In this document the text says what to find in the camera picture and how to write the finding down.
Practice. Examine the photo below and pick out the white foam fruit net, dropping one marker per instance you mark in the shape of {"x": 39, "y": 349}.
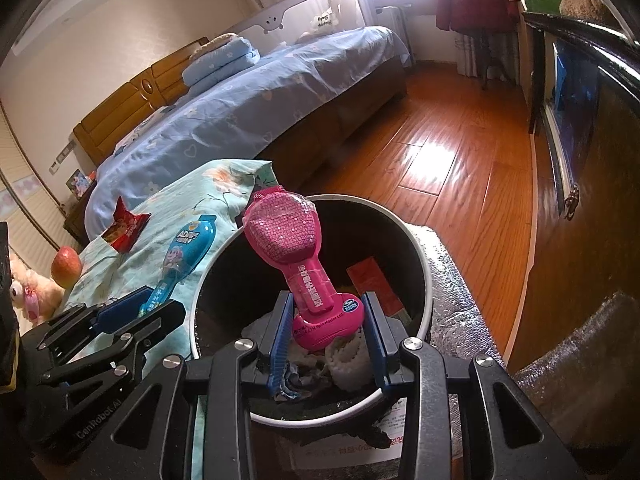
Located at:
{"x": 345, "y": 365}

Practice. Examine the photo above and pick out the red snack packet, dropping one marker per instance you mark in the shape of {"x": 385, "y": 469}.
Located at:
{"x": 125, "y": 230}

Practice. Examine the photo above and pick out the white printed paper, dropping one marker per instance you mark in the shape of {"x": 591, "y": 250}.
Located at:
{"x": 350, "y": 455}

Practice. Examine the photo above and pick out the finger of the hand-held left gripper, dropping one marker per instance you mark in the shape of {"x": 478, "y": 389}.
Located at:
{"x": 125, "y": 307}
{"x": 150, "y": 330}

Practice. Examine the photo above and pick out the brown plush toy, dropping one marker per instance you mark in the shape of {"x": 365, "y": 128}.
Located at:
{"x": 582, "y": 6}

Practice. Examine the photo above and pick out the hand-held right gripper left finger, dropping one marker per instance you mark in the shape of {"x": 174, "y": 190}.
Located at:
{"x": 277, "y": 355}

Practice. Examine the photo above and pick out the silver foil mat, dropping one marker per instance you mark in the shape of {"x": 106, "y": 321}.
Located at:
{"x": 465, "y": 310}

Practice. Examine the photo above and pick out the folded blue quilt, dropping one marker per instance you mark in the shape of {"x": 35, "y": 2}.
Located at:
{"x": 220, "y": 62}

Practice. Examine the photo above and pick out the round black trash bin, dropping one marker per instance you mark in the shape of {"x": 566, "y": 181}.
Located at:
{"x": 400, "y": 240}

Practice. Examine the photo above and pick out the red yellow apple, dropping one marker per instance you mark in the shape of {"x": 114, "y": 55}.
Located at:
{"x": 66, "y": 267}

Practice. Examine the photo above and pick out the wooden headboard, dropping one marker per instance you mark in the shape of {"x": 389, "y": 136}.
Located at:
{"x": 125, "y": 105}

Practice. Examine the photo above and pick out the black cabinet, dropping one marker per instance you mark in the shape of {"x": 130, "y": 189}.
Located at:
{"x": 615, "y": 135}

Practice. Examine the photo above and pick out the red milk carton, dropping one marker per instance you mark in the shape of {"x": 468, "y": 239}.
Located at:
{"x": 370, "y": 277}

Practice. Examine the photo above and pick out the wall switch panel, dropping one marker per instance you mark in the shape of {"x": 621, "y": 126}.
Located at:
{"x": 60, "y": 157}

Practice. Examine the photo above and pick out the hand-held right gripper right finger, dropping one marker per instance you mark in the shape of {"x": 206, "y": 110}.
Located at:
{"x": 380, "y": 355}

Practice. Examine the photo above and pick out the photo frame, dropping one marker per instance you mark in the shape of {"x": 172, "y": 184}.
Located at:
{"x": 77, "y": 180}

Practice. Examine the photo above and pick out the white printed pillow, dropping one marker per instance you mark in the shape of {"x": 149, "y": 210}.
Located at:
{"x": 132, "y": 135}

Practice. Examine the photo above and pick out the dark wooden nightstand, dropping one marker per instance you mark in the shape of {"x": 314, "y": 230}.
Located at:
{"x": 77, "y": 215}

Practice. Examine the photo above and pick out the bed with blue sheet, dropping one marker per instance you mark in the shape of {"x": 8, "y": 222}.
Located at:
{"x": 250, "y": 95}

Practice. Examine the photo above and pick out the cream slatted wardrobe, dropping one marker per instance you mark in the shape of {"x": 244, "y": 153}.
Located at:
{"x": 20, "y": 195}

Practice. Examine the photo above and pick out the patterned pillow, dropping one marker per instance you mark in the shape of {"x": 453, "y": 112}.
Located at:
{"x": 215, "y": 42}

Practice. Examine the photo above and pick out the blue wrapper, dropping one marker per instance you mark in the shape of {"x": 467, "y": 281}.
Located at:
{"x": 300, "y": 382}

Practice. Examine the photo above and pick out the grey bed guard rail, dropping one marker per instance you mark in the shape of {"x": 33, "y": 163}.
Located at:
{"x": 300, "y": 5}

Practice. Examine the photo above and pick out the beige teddy bear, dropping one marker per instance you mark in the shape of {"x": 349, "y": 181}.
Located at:
{"x": 40, "y": 292}

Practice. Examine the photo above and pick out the white radiator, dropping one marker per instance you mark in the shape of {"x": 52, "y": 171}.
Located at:
{"x": 395, "y": 25}

